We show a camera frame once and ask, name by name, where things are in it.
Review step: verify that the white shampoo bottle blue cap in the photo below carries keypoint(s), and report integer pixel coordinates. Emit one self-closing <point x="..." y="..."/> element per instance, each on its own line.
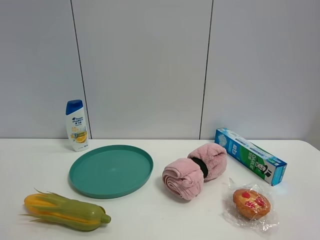
<point x="76" y="125"/>

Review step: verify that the pink rolled towel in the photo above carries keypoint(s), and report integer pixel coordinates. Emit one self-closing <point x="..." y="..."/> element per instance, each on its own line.
<point x="185" y="177"/>

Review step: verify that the teal round plastic plate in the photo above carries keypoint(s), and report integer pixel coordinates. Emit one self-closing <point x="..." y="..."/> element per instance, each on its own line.
<point x="111" y="171"/>

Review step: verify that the blue green toothpaste box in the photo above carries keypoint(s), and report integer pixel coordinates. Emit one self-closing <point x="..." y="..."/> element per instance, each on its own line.
<point x="265" y="165"/>

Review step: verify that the wrapped muffin with red topping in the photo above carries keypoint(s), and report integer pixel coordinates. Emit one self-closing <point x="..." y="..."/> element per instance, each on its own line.
<point x="249" y="206"/>

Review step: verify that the toy corn cob green husk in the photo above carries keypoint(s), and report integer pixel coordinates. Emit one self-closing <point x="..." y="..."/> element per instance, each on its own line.
<point x="50" y="207"/>

